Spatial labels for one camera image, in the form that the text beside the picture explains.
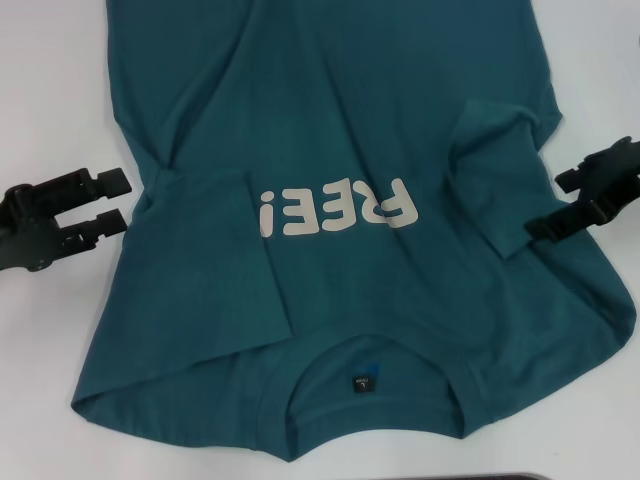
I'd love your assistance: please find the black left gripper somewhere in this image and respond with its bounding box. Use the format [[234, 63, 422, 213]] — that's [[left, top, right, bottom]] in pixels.
[[0, 168, 134, 274]]

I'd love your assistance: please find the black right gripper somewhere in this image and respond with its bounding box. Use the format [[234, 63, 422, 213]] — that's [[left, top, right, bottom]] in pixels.
[[523, 135, 640, 247]]

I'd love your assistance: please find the teal t-shirt with beige print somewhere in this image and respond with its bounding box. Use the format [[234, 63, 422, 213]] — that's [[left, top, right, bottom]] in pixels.
[[68, 0, 640, 450]]

